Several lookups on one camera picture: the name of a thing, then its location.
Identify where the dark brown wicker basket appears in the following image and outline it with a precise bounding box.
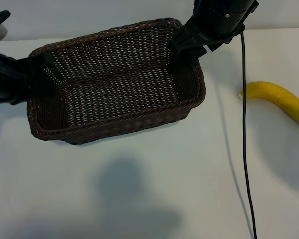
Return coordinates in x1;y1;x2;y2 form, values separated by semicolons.
26;17;206;145

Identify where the yellow banana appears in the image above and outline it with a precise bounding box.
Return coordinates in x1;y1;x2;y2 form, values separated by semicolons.
238;81;299;131

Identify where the long thin black cable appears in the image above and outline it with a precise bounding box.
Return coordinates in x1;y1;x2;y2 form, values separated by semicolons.
240;31;258;239

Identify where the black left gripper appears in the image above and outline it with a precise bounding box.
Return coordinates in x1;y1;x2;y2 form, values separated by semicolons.
0;49;55;107

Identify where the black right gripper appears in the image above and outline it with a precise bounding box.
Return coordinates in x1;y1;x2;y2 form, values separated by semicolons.
167;0;261;67

